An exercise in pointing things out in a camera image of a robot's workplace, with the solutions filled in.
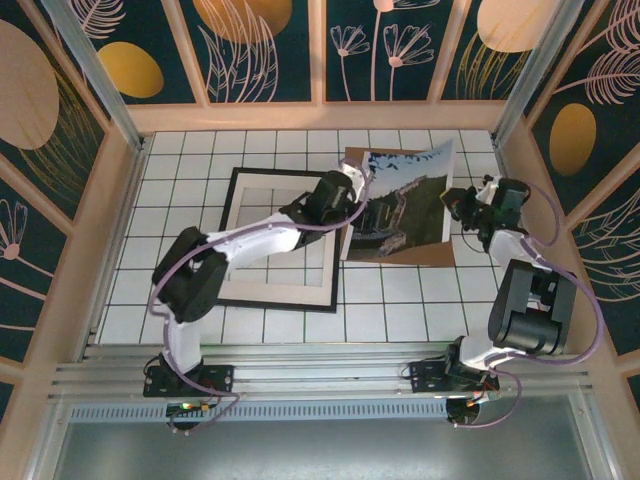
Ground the landscape photo print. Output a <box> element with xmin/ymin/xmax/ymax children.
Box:
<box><xmin>341</xmin><ymin>138</ymin><xmax>457</xmax><ymax>262</ymax></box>

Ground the brown backing board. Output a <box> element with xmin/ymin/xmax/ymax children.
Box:
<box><xmin>341</xmin><ymin>146</ymin><xmax>457</xmax><ymax>269</ymax></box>

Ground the black picture frame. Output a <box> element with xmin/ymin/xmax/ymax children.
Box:
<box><xmin>213</xmin><ymin>167</ymin><xmax>347</xmax><ymax>316</ymax></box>

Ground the white mat board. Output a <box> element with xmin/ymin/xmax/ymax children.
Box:
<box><xmin>219</xmin><ymin>172</ymin><xmax>342</xmax><ymax>310</ymax></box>

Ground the small circuit board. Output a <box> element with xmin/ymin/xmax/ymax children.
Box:
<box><xmin>166</xmin><ymin>399</ymin><xmax>214</xmax><ymax>417</ymax></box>
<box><xmin>446</xmin><ymin>392</ymin><xmax>503</xmax><ymax>426</ymax></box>

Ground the grey metal panel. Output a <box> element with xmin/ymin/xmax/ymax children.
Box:
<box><xmin>49</xmin><ymin>422</ymin><xmax>596</xmax><ymax>480</ymax></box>

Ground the aluminium corner post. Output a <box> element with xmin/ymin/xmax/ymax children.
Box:
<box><xmin>492</xmin><ymin>0</ymin><xmax>587</xmax><ymax>146</ymax></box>
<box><xmin>41</xmin><ymin>0</ymin><xmax>147</xmax><ymax>151</ymax></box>

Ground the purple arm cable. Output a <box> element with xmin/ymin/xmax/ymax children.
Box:
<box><xmin>148</xmin><ymin>158</ymin><xmax>375</xmax><ymax>437</ymax></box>
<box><xmin>452</xmin><ymin>179</ymin><xmax>602</xmax><ymax>430</ymax></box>

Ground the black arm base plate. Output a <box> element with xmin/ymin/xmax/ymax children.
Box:
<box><xmin>143</xmin><ymin>362</ymin><xmax>236</xmax><ymax>399</ymax></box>
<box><xmin>408</xmin><ymin>359</ymin><xmax>501</xmax><ymax>396</ymax></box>

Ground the aluminium rail beam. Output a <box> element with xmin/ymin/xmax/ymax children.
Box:
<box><xmin>47</xmin><ymin>342</ymin><xmax>595</xmax><ymax>402</ymax></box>

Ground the slotted grey cable duct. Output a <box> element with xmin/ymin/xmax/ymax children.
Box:
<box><xmin>67</xmin><ymin>402</ymin><xmax>451</xmax><ymax>424</ymax></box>

